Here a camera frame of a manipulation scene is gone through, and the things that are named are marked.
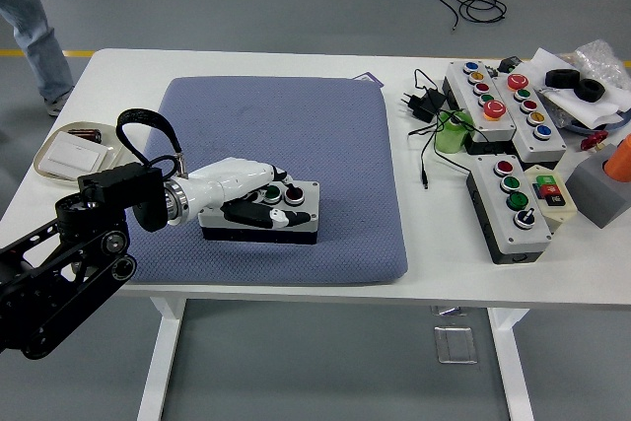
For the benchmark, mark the red knob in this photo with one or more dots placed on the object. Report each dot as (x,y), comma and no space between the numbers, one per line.
(594,139)

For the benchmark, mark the clear floor socket cover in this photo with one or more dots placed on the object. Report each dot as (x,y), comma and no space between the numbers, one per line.
(456,344)

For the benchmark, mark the black power adapter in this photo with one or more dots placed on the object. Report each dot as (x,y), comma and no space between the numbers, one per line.
(426,104)

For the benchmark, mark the beige oval tray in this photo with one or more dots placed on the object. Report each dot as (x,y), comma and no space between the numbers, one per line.
(116,155)

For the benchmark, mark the grey four-button control box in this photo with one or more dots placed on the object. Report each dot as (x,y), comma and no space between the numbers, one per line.
(308,194)
(522,238)

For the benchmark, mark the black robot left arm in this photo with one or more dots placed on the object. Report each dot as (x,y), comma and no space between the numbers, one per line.
(123,184)

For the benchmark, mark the cream three-button switch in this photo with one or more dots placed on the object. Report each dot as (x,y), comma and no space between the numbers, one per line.
(564,211)

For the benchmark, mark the grey block holder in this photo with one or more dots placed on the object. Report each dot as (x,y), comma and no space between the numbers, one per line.
(596,194)

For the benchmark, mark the blue-grey textured mat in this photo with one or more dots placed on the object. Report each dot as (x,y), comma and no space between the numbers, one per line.
(305,145)

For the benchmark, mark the orange cylinder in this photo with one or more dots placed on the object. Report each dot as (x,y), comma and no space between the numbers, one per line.
(622,162)

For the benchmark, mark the grey five-button control box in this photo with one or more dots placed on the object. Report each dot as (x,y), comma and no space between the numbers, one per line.
(461,91)
(552,145)

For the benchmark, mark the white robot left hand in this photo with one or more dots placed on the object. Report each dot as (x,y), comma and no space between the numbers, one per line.
(231,179)

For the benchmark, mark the small black device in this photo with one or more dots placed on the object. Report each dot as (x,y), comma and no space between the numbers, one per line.
(510,65)

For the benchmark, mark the white table leg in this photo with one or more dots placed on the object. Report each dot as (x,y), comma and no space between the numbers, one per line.
(512,367)
(162,367)

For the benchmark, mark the green roll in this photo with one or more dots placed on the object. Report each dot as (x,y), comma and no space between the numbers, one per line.
(448,137)

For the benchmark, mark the white paper sheet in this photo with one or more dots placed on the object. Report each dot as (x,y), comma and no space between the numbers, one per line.
(542,63)

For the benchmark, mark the white wall switch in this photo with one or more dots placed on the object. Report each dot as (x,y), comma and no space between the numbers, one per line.
(69,152)

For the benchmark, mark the person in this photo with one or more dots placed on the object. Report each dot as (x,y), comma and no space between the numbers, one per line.
(34,36)

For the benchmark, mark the clear bubble wrap bag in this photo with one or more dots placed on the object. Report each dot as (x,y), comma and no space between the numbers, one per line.
(599,58)

